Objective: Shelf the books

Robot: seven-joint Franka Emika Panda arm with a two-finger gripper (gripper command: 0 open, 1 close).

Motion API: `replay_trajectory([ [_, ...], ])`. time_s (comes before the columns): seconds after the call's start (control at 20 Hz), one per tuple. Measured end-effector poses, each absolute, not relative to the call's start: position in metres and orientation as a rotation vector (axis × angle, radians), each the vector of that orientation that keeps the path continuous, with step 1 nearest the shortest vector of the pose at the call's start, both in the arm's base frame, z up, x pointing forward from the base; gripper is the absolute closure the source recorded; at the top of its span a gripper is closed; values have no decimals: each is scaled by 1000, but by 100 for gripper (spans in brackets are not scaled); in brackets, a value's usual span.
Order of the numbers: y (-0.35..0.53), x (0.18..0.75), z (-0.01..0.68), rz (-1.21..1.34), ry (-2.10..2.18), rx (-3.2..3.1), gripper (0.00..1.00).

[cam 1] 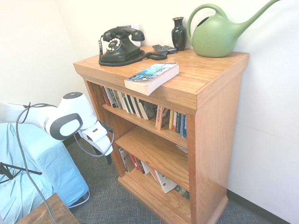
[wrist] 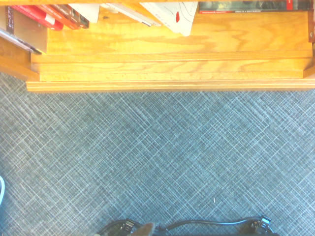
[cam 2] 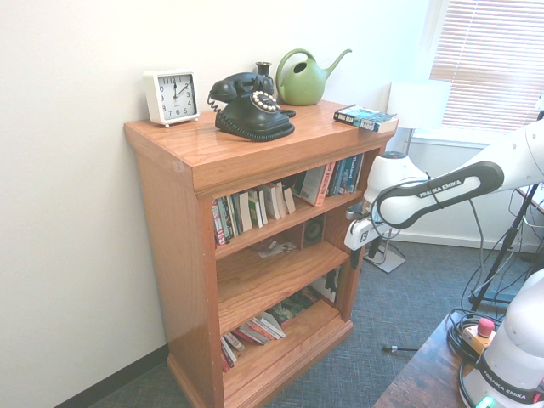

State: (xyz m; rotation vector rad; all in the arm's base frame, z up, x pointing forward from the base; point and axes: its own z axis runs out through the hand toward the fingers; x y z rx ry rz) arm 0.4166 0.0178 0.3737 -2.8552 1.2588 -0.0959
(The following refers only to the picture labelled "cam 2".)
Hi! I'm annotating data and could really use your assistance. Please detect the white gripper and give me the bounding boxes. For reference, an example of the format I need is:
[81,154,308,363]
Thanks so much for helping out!
[344,214,394,270]

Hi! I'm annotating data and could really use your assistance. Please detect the blue black paperback book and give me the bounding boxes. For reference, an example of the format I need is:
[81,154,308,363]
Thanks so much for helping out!
[333,104,400,133]

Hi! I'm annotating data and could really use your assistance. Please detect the white illustrated cover book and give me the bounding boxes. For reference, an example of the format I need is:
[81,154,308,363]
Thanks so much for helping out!
[312,267,341,305]

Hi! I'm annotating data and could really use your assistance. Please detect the small brown speaker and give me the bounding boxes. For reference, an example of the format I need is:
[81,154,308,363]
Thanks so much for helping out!
[302,214,326,250]

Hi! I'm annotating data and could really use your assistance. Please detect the orange spine book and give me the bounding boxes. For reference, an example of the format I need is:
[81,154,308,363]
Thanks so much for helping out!
[298,162,337,208]

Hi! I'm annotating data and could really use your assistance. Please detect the blue travel guide book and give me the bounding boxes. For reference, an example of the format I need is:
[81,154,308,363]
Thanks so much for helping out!
[344,153,366,195]

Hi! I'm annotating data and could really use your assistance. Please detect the loose papers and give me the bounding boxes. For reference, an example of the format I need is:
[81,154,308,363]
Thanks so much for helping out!
[257,240,298,258]

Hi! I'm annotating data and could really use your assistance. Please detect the dark green cover book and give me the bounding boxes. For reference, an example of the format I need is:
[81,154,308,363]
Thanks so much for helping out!
[265,288,322,326]

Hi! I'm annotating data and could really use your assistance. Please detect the white paperback book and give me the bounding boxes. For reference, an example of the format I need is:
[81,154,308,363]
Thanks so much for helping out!
[257,312,286,340]

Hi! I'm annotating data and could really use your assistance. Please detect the red spine paperback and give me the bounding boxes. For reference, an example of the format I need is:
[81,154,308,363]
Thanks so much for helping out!
[232,325,271,346]

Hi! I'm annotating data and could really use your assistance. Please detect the red emergency stop button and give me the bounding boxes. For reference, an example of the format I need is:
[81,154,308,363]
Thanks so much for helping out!
[461,318,496,354]

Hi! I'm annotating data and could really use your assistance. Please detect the red white spine book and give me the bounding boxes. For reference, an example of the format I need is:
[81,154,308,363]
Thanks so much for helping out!
[212,199,226,247]

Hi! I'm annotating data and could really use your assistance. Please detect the wooden bookshelf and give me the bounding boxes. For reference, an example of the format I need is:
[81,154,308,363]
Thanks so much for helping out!
[123,99,394,408]

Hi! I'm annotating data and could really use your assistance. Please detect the white shade floor lamp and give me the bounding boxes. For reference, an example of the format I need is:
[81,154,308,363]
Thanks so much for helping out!
[363,81,451,274]

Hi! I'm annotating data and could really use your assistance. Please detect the black vintage rotary telephone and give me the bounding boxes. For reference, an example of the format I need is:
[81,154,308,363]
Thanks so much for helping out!
[207,71,298,143]

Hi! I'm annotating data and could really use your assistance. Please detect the green plastic watering can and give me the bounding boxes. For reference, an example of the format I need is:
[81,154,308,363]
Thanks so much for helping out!
[275,48,354,106]

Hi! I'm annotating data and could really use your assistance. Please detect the black ceramic vase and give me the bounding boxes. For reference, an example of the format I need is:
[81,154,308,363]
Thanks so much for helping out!
[254,61,275,93]

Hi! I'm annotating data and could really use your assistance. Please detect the white window blinds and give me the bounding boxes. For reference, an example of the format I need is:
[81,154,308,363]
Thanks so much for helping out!
[429,0,544,133]

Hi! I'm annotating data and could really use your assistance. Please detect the white square alarm clock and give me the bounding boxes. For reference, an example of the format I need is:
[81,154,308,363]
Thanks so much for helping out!
[142,70,201,128]

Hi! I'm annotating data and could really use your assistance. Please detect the black cable coil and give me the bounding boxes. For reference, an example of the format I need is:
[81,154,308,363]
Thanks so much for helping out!
[448,312,484,365]

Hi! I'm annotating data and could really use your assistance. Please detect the black camera tripod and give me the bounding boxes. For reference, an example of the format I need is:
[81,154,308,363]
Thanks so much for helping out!
[469,182,544,311]

